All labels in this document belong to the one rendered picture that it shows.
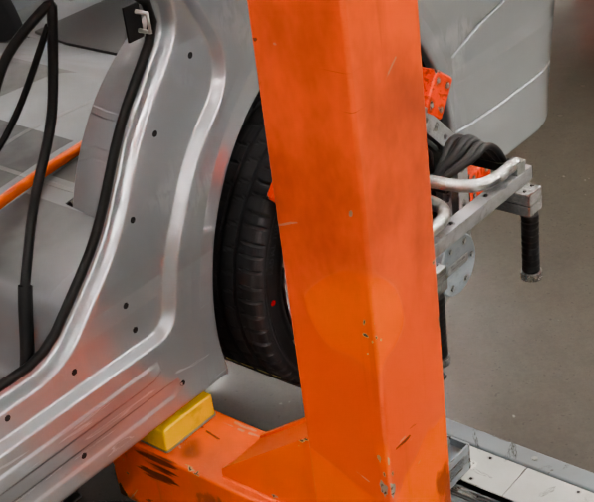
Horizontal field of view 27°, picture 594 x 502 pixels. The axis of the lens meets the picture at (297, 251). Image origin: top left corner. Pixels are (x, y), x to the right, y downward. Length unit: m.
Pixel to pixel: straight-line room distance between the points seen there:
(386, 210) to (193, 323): 0.66
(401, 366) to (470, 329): 1.93
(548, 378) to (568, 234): 0.81
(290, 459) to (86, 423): 0.35
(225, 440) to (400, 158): 0.82
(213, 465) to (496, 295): 1.81
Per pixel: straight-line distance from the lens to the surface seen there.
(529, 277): 2.56
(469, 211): 2.35
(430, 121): 2.51
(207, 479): 2.26
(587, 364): 3.61
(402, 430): 1.90
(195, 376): 2.31
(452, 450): 3.09
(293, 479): 2.11
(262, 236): 2.29
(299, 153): 1.68
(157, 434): 2.31
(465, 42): 2.81
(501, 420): 3.41
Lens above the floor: 2.11
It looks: 30 degrees down
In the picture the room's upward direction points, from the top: 8 degrees counter-clockwise
